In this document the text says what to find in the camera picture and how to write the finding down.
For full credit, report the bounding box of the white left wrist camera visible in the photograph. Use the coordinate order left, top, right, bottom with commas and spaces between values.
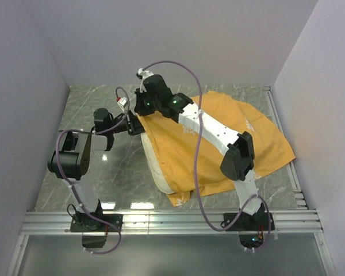
117, 97, 129, 113

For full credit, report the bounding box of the cream quilted pillow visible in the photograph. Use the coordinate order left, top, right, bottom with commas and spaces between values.
140, 133, 174, 194

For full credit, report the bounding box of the orange pillowcase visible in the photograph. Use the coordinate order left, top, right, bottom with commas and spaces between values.
138, 91, 296, 207

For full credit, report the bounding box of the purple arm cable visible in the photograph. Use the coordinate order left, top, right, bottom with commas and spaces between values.
136, 59, 273, 254
55, 86, 130, 256

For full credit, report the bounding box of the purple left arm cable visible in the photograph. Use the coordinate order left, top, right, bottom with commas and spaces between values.
55, 86, 130, 256

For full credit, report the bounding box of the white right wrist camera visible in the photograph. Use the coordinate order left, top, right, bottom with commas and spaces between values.
136, 68, 154, 93

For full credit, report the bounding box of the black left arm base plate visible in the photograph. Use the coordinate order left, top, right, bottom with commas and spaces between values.
67, 202, 123, 232

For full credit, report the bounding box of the aluminium front rail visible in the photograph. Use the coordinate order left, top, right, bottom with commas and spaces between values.
20, 209, 323, 235

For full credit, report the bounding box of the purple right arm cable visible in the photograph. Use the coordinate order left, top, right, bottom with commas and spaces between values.
136, 59, 273, 254

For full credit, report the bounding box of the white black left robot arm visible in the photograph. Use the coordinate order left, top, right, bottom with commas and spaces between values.
48, 108, 144, 232

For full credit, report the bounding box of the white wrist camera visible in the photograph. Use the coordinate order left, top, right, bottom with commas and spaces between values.
136, 68, 154, 93
117, 97, 129, 113

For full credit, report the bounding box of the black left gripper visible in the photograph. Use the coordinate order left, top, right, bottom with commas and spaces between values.
108, 110, 153, 136

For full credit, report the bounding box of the aluminium side rail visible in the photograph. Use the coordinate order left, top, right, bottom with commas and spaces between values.
263, 86, 308, 210

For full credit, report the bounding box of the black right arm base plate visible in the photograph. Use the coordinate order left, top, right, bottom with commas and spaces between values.
227, 212, 275, 232

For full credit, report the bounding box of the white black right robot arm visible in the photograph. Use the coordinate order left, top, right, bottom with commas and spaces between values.
135, 68, 271, 231

